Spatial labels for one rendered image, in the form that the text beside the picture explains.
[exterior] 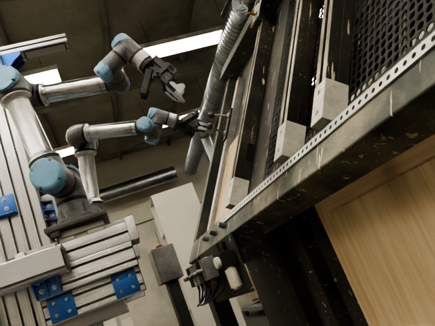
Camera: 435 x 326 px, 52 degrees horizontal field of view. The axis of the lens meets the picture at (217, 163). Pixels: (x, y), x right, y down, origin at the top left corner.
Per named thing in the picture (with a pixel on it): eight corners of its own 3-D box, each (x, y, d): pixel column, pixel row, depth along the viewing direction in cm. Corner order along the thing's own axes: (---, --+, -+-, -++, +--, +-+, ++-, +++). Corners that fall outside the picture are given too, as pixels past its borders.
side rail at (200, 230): (211, 247, 248) (193, 242, 246) (242, 87, 294) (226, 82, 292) (214, 245, 243) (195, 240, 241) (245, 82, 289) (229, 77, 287)
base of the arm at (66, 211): (55, 227, 159) (48, 202, 162) (62, 235, 173) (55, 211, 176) (96, 213, 163) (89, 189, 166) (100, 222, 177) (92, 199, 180)
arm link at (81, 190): (91, 198, 177) (81, 167, 180) (79, 191, 164) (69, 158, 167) (63, 209, 176) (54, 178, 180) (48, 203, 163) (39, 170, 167)
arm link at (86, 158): (78, 229, 223) (65, 129, 237) (89, 231, 238) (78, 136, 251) (100, 224, 222) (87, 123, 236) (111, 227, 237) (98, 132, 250)
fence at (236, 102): (213, 235, 225) (206, 233, 224) (242, 83, 265) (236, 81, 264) (216, 233, 220) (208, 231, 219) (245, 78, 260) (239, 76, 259)
